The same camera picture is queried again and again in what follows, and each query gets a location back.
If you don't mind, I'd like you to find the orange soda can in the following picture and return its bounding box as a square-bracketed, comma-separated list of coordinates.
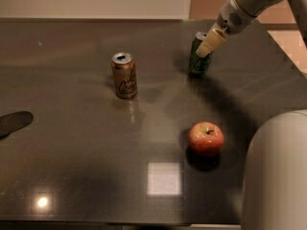
[111, 52, 137, 99]

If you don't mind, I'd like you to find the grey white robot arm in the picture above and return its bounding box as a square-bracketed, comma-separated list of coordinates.
[196, 0, 307, 230]

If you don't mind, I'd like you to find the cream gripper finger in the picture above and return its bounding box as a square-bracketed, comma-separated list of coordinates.
[196, 29, 226, 58]

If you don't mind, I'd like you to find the red apple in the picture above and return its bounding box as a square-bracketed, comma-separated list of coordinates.
[188, 122, 224, 157]

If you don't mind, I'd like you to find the green soda can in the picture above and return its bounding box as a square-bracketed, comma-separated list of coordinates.
[189, 32, 211, 76]

